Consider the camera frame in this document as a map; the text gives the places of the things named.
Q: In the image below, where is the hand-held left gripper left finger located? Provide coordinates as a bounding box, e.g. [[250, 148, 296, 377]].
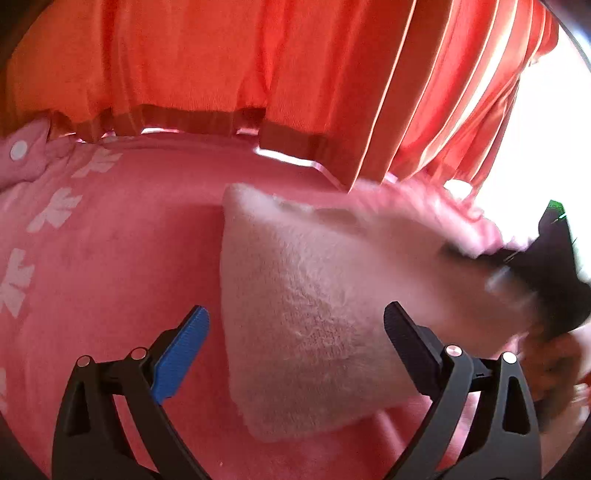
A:
[[52, 305, 211, 480]]

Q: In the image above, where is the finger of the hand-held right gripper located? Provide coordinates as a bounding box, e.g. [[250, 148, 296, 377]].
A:
[[441, 244, 513, 278]]

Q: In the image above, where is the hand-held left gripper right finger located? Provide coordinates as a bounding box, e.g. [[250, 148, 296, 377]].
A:
[[384, 301, 542, 480]]

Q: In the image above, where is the pink sweater with black hearts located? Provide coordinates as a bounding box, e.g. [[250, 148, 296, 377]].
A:
[[221, 181, 532, 444]]

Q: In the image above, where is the person's right hand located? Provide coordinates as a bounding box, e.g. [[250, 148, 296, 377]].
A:
[[519, 323, 591, 418]]

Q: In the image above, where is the pink blanket with bow print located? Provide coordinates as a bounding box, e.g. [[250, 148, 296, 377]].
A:
[[0, 131, 550, 480]]

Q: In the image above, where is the pink cushion with white button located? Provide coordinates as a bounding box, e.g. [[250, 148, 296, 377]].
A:
[[0, 115, 77, 186]]

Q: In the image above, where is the orange curtain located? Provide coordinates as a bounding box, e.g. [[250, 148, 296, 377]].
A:
[[0, 0, 561, 193]]

